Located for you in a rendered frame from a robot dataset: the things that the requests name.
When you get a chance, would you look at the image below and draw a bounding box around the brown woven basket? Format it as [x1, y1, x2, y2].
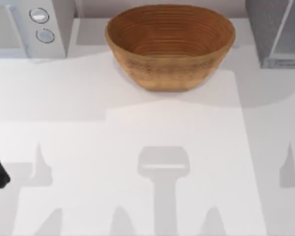
[104, 4, 236, 93]

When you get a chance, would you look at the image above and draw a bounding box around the plain round microwave knob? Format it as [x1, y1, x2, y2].
[35, 27, 56, 44]

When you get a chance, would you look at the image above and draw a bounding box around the microwave knob with pointer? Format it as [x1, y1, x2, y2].
[29, 7, 50, 25]

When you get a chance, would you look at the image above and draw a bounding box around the pale microwave oven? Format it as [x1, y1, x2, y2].
[0, 0, 76, 60]

